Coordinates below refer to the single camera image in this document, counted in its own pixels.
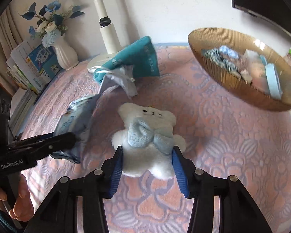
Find white plush bear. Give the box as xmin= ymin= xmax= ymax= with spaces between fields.
xmin=112 ymin=103 xmax=187 ymax=180

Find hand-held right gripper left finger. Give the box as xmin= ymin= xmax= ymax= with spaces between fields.
xmin=23 ymin=146 xmax=124 ymax=233

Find white ribbed vase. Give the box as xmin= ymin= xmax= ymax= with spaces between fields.
xmin=52 ymin=35 xmax=79 ymax=71

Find teal drawstring bag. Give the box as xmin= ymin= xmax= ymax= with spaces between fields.
xmin=87 ymin=36 xmax=160 ymax=83

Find blue and white artificial flowers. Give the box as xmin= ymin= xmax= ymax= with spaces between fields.
xmin=19 ymin=0 xmax=85 ymax=48

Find beige curtain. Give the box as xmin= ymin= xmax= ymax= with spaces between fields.
xmin=0 ymin=5 xmax=25 ymax=78

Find row of books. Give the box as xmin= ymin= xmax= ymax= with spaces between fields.
xmin=6 ymin=39 xmax=62 ymax=136

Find person's left hand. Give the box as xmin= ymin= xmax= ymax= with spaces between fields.
xmin=0 ymin=175 xmax=34 ymax=221

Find pink patterned blanket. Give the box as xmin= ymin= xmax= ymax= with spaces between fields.
xmin=10 ymin=42 xmax=291 ymax=233

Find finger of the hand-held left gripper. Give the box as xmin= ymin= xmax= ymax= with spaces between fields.
xmin=6 ymin=132 xmax=77 ymax=157
xmin=13 ymin=134 xmax=55 ymax=146

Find white desk lamp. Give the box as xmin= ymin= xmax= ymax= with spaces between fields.
xmin=87 ymin=0 xmax=131 ymax=72

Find white plastic packet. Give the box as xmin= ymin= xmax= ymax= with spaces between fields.
xmin=242 ymin=49 xmax=269 ymax=91

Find blue pom-pom hair tie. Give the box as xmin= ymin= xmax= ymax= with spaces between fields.
xmin=219 ymin=45 xmax=239 ymax=59

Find grey crumpled cloth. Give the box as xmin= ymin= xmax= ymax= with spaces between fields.
xmin=100 ymin=65 xmax=138 ymax=98

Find amber glass bowl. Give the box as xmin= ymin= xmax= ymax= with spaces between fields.
xmin=187 ymin=28 xmax=291 ymax=112

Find plaid bow hair clip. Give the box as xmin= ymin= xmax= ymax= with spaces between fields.
xmin=223 ymin=58 xmax=248 ymax=78

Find light blue wipes packet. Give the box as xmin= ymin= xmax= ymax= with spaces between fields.
xmin=52 ymin=93 xmax=103 ymax=164

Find light blue padded item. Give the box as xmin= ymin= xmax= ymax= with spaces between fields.
xmin=265 ymin=63 xmax=283 ymax=100

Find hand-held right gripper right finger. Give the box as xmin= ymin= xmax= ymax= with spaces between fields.
xmin=172 ymin=145 xmax=273 ymax=233

